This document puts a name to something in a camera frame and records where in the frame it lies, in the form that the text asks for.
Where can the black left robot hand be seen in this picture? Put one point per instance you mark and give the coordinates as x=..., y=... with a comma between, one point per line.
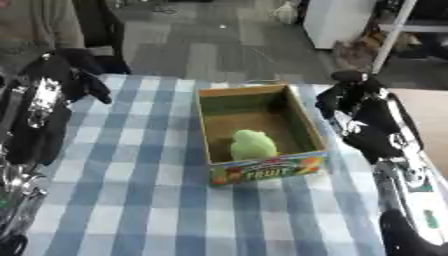
x=41, y=133

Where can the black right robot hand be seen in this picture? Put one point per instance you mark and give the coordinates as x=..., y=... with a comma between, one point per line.
x=373, y=130

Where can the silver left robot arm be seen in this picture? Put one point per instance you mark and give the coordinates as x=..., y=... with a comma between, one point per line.
x=17, y=200

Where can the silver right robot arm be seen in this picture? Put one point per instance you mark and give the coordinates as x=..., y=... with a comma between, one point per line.
x=411, y=203

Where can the cardboard box with fruit print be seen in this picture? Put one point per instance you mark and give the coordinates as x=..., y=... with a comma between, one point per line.
x=256, y=133

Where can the person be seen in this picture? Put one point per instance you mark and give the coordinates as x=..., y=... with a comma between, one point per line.
x=35, y=30

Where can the white cabinet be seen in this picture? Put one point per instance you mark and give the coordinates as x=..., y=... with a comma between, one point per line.
x=335, y=21

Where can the green toy fruit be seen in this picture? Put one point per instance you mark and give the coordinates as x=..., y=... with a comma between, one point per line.
x=252, y=145

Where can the white bag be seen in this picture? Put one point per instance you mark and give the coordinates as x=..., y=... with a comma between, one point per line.
x=286, y=12

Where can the white shelf frame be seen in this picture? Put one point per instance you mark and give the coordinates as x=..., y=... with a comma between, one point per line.
x=402, y=31

